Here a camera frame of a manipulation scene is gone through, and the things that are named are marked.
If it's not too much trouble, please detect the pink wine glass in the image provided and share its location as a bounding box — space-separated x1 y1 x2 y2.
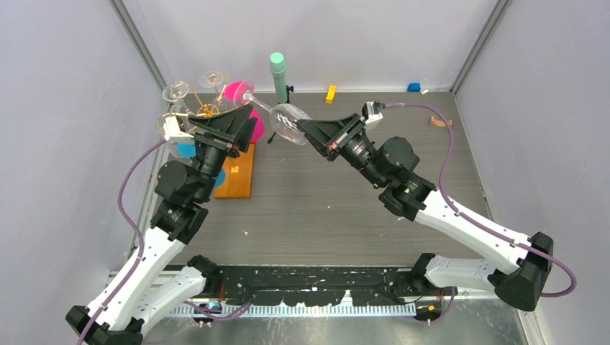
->
224 81 265 144

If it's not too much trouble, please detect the yellow toy block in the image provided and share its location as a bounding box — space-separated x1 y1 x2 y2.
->
324 85 336 104

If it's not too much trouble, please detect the gold wire glass rack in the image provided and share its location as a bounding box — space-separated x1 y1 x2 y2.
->
162 82 238 118

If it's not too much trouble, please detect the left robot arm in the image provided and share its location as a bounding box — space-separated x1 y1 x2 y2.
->
66 105 257 344

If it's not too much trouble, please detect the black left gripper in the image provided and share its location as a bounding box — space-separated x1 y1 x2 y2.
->
188 105 258 202

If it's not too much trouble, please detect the orange wooden rack base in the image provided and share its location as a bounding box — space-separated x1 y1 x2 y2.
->
214 143 256 199

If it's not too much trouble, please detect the blue wine glass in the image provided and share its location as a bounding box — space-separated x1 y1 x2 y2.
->
176 143 227 188

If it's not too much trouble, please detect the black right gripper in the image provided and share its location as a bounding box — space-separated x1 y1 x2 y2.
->
296 114 387 189

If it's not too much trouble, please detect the clear wine glass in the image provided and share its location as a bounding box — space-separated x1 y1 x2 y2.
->
158 113 186 143
233 80 311 146
162 81 192 114
199 70 227 110

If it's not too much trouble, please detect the mint green microphone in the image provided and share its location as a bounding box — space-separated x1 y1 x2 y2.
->
269 52 289 104

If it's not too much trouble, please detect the tan wooden arch block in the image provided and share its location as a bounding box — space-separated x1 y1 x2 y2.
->
429 116 452 127

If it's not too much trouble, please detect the small blue block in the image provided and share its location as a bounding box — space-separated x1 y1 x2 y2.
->
407 83 422 93

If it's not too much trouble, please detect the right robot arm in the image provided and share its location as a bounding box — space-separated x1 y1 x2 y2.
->
297 114 554 311

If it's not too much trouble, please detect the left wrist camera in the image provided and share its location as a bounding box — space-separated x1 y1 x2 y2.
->
163 116 194 144

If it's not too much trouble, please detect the black mini tripod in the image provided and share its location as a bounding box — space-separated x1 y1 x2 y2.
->
267 84 296 144

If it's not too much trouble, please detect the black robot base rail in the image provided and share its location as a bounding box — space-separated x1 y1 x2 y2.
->
106 264 478 329

